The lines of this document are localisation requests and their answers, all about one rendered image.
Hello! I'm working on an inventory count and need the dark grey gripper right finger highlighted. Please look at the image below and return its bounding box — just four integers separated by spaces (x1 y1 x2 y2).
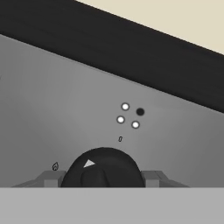
140 170 191 188

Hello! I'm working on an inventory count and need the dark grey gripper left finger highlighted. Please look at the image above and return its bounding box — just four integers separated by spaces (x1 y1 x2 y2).
11 170 67 188

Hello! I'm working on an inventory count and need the black stove knob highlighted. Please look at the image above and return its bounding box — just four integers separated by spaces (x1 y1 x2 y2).
59 147 146 188

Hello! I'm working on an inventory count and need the grey and black stove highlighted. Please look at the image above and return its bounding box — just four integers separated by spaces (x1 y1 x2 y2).
0 0 224 188

